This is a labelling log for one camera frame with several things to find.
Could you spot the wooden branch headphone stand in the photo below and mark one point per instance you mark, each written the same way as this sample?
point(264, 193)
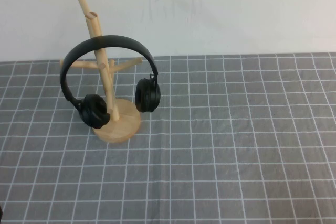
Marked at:
point(123, 128)

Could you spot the black over-ear headphones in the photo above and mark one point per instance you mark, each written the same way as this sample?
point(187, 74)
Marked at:
point(118, 40)

